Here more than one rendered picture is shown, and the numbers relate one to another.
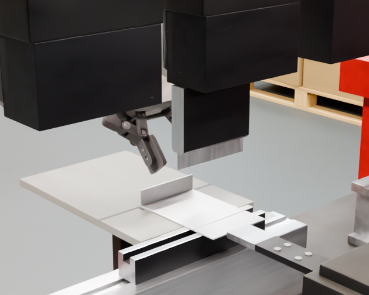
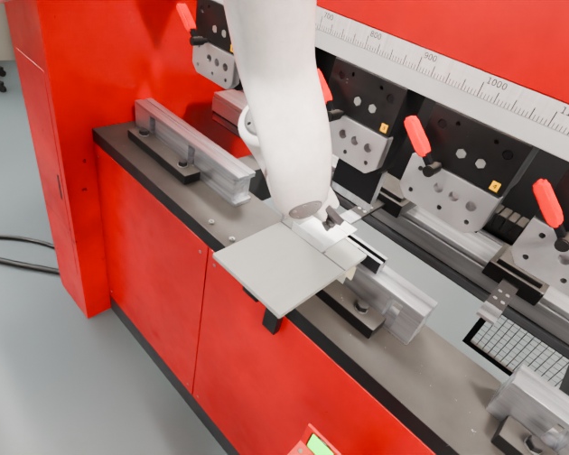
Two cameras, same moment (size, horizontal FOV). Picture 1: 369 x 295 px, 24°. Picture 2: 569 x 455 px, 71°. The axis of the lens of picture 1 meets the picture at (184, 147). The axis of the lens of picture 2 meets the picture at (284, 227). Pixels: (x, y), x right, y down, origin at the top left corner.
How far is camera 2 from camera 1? 1.37 m
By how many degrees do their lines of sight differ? 89
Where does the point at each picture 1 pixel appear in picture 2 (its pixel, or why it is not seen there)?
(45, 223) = not seen: outside the picture
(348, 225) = (211, 201)
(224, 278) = not seen: hidden behind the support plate
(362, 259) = (393, 188)
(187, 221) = (339, 235)
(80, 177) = (275, 279)
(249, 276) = not seen: hidden behind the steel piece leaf
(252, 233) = (349, 216)
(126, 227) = (352, 259)
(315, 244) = (237, 218)
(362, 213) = (237, 189)
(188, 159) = (364, 204)
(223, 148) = (344, 190)
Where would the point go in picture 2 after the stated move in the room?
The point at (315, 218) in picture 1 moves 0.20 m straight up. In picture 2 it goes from (199, 211) to (205, 142)
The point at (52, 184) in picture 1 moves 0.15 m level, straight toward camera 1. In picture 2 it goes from (290, 294) to (366, 290)
